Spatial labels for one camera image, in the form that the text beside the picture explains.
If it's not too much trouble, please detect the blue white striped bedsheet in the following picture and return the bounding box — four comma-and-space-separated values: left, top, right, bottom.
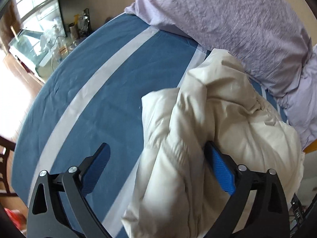
11, 12, 288, 238

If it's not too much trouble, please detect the beige puffer jacket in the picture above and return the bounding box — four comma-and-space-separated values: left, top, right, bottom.
120, 48, 305, 238

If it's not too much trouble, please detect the black flat monitor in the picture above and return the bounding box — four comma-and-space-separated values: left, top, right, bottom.
55, 0, 105, 37

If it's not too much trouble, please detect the cluttered glass side table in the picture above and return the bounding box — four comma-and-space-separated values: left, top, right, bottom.
9, 8, 92, 80

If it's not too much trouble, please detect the lavender duvet right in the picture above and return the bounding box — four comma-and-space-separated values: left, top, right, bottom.
278, 46, 316, 149

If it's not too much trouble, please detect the lavender pillow left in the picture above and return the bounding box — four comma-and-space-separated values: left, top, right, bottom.
125, 0, 316, 97

